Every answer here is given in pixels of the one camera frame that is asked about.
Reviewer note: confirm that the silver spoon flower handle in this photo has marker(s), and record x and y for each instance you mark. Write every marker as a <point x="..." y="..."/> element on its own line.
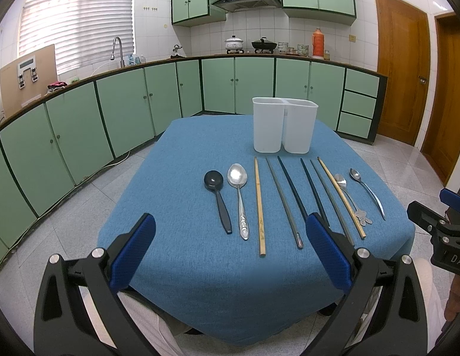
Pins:
<point x="360" y="214"/>

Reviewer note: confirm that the patterned jar right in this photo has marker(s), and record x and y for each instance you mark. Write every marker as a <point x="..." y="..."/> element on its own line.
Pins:
<point x="303" y="49"/>

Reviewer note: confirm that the wooden chopstick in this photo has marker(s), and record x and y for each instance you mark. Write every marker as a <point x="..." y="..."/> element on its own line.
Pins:
<point x="260" y="213"/>
<point x="343" y="198"/>

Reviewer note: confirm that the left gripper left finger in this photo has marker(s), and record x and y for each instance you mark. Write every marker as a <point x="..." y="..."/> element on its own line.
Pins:
<point x="61" y="322"/>

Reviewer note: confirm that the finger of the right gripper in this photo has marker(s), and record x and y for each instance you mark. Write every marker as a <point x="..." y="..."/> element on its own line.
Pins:
<point x="425" y="218"/>
<point x="450" y="198"/>

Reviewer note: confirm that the black range hood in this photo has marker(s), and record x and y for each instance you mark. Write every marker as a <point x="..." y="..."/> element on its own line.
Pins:
<point x="234" y="5"/>

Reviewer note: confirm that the patterned jar left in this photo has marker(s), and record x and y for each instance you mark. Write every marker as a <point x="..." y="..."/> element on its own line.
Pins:
<point x="282" y="47"/>

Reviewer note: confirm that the patterned jar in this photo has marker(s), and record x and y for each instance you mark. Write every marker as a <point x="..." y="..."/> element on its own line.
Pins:
<point x="282" y="47"/>
<point x="303" y="49"/>

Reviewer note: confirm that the white cooking pot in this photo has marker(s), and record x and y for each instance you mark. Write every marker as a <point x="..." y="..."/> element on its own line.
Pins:
<point x="234" y="45"/>

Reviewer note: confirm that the red cloth on counter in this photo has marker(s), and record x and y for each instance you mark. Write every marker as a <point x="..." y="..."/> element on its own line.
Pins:
<point x="58" y="85"/>

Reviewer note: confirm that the kettle on counter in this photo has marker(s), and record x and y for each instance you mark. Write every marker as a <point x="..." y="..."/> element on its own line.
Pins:
<point x="176" y="51"/>

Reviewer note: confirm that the blue tablecloth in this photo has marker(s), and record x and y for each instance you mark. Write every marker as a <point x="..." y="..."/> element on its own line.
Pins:
<point x="218" y="283"/>

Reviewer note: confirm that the black plastic spoon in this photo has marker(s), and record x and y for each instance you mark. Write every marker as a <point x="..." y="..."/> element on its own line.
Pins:
<point x="213" y="181"/>

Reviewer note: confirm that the wooden door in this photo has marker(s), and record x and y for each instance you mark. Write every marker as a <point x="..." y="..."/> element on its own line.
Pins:
<point x="404" y="57"/>
<point x="441" y="146"/>

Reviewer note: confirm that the small silver teaspoon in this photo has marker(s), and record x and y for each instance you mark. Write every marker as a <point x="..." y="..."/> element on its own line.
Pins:
<point x="356" y="176"/>

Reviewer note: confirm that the black wok with lid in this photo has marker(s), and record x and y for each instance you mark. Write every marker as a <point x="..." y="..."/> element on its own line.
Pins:
<point x="263" y="45"/>

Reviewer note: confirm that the white window blinds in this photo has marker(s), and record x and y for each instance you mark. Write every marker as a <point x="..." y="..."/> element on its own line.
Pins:
<point x="83" y="31"/>

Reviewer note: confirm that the green lower kitchen cabinets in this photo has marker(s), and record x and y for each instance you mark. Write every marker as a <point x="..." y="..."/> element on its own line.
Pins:
<point x="60" y="141"/>

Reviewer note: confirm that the grey chopstick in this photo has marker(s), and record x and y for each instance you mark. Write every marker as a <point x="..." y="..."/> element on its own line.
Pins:
<point x="334" y="205"/>
<point x="296" y="234"/>

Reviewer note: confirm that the large silver spoon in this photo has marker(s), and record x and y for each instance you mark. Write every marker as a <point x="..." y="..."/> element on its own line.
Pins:
<point x="237" y="177"/>

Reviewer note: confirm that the white two-compartment utensil holder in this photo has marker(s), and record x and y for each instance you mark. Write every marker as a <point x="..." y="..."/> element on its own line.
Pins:
<point x="283" y="123"/>

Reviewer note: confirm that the black chopstick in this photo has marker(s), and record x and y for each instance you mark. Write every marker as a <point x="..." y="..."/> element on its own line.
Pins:
<point x="296" y="195"/>
<point x="315" y="194"/>

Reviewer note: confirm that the cardboard box with appliance print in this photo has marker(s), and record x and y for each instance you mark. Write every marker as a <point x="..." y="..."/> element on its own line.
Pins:
<point x="26" y="79"/>

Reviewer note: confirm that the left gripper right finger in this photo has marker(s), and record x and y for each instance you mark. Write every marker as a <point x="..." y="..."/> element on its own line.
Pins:
<point x="399" y="323"/>

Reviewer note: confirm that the orange thermos bottle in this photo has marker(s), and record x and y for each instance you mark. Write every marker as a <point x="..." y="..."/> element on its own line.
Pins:
<point x="318" y="44"/>

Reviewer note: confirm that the person's right hand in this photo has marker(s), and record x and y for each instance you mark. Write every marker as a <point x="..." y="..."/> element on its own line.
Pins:
<point x="452" y="307"/>

